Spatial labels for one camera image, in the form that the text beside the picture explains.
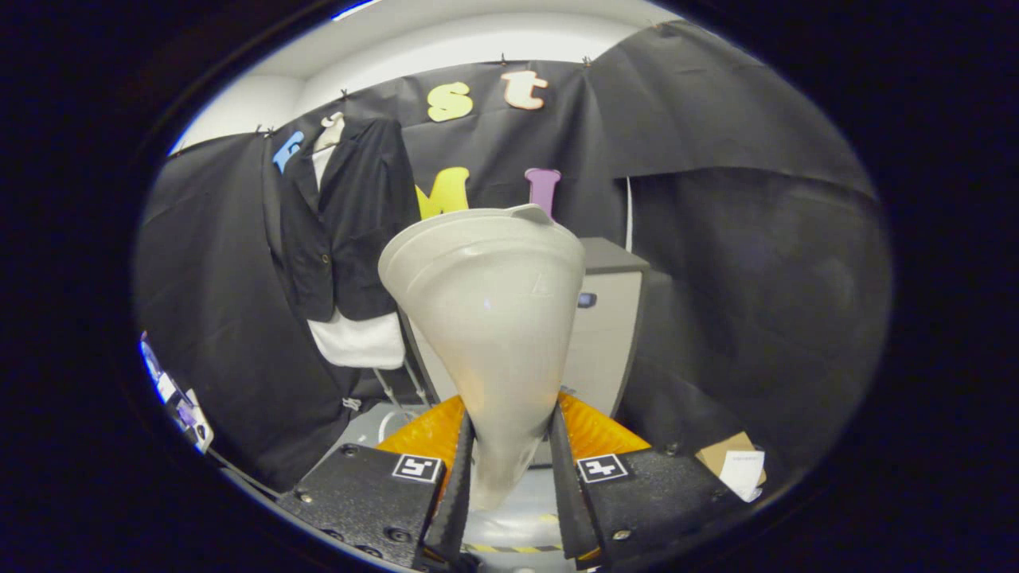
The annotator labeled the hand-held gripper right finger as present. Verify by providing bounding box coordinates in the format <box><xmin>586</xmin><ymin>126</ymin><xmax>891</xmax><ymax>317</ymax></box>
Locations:
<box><xmin>548</xmin><ymin>392</ymin><xmax>749</xmax><ymax>570</ymax></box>

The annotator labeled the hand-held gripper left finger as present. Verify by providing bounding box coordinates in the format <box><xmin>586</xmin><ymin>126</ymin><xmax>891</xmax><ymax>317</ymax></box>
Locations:
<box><xmin>275</xmin><ymin>396</ymin><xmax>476</xmax><ymax>570</ymax></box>

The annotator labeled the white shirt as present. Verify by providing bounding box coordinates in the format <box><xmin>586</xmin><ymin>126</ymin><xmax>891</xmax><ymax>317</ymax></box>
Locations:
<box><xmin>306</xmin><ymin>146</ymin><xmax>407</xmax><ymax>371</ymax></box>

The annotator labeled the white garment steamer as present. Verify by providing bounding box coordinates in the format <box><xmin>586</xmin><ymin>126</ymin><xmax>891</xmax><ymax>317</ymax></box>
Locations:
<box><xmin>378</xmin><ymin>204</ymin><xmax>588</xmax><ymax>512</ymax></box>

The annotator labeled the black suit jacket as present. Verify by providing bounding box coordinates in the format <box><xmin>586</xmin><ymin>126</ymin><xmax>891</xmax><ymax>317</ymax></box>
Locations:
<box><xmin>277</xmin><ymin>118</ymin><xmax>421</xmax><ymax>323</ymax></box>

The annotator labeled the white clothes hanger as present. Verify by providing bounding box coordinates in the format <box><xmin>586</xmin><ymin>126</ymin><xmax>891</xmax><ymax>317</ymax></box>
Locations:
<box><xmin>314</xmin><ymin>111</ymin><xmax>347</xmax><ymax>152</ymax></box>

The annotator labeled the yellow black floor tape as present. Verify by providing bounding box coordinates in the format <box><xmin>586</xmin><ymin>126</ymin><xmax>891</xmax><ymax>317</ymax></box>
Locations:
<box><xmin>462</xmin><ymin>541</ymin><xmax>566</xmax><ymax>555</ymax></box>

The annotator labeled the cardboard box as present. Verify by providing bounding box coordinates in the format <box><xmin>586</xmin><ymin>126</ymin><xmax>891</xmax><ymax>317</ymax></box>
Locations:
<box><xmin>695</xmin><ymin>431</ymin><xmax>769</xmax><ymax>504</ymax></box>

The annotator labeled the grey cabinet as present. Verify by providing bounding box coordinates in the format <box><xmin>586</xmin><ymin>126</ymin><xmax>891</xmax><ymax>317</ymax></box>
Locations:
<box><xmin>398</xmin><ymin>236</ymin><xmax>650</xmax><ymax>466</ymax></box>

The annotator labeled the black backdrop cloth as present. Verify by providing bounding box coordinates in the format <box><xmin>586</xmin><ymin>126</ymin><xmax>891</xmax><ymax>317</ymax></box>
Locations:
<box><xmin>135</xmin><ymin>20</ymin><xmax>892</xmax><ymax>493</ymax></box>

